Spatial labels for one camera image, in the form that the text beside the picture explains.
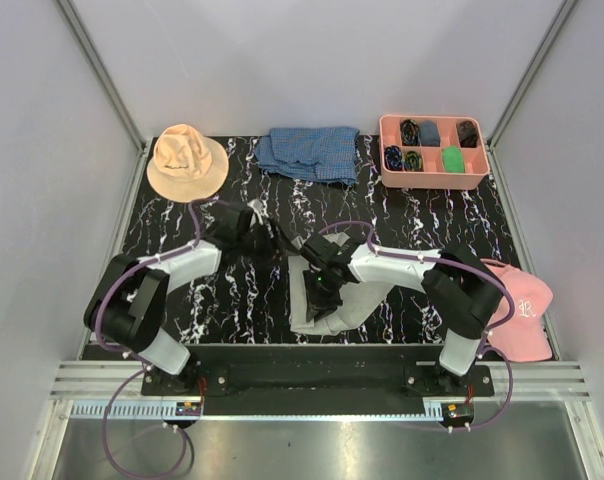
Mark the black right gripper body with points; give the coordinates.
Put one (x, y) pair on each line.
(322, 292)

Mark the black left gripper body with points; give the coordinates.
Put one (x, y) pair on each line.
(259, 248)

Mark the grey cloth napkin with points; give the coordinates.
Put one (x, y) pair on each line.
(359, 302)

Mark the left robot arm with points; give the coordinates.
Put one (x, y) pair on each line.
(126, 311)

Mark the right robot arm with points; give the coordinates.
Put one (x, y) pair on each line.
(345, 281)

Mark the orange bucket hat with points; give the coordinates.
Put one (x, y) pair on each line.
(186, 165)

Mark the blue checkered cloth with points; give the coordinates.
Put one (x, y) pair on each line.
(323, 155)

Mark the blue dotted rolled sock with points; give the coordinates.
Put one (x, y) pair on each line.
(393, 158)

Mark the yellow patterned rolled sock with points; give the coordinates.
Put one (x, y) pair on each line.
(413, 161)

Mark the pink compartment tray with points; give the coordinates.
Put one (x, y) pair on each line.
(434, 176)

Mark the black patterned sock top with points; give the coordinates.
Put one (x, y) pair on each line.
(410, 132)

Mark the green rolled sock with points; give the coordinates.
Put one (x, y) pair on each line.
(453, 160)

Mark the blue grey rolled sock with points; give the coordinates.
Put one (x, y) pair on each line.
(429, 134)

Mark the pink baseball cap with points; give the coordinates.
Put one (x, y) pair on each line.
(523, 337)

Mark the dark brown rolled sock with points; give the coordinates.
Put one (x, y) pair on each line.
(468, 134)

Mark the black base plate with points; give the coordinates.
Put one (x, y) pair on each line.
(226, 369)

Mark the aluminium front rail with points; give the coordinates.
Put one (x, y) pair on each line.
(114, 388)

